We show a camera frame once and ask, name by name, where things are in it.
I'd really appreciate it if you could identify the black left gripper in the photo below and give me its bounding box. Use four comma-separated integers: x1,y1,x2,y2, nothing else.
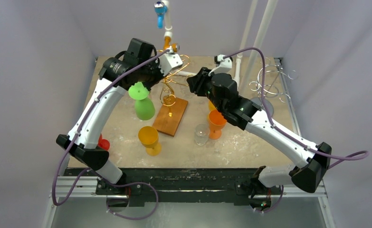
138,55,169,91

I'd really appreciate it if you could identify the green plastic goblet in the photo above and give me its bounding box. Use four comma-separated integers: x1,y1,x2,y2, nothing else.
128,82,155,121

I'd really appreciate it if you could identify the small clear glass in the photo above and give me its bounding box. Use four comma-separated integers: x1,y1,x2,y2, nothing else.
194,124,210,146

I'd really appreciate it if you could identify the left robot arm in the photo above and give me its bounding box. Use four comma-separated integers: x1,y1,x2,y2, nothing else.
56,38,177,194

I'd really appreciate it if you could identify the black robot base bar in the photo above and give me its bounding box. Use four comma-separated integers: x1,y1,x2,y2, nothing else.
95,168,281,208

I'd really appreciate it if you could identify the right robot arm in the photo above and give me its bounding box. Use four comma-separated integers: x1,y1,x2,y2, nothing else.
186,67,332,193

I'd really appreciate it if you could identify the chrome spiral glass rack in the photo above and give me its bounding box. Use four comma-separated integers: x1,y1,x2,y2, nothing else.
249,57,298,108

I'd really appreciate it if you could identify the yellow plastic goblet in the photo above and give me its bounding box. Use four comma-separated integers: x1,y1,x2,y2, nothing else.
208,101,216,111

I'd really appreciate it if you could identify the orange plastic goblet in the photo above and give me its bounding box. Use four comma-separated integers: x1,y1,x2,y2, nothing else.
207,110,227,140

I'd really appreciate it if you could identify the yellow faucet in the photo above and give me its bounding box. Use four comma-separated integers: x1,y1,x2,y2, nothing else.
163,36,180,53

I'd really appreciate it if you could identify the yellow-orange plastic goblet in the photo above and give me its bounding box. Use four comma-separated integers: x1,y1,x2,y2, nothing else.
138,126,162,156

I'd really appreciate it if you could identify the blue faucet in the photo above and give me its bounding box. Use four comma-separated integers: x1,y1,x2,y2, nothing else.
154,1,168,29

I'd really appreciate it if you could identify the red plastic goblet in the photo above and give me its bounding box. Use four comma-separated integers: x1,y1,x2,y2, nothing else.
98,134,110,151

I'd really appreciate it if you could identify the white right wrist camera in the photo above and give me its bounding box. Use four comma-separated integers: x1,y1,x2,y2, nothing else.
211,55,232,74

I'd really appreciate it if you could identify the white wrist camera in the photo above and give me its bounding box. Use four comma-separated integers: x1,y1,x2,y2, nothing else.
158,54,183,76
211,55,232,74

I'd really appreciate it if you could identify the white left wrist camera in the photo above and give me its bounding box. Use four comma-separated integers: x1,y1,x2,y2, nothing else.
158,54,183,76

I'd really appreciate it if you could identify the white PVC pipe frame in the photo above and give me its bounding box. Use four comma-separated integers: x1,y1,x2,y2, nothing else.
163,0,258,85

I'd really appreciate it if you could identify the gold wire wine glass rack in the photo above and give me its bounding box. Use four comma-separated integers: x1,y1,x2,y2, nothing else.
153,55,190,137

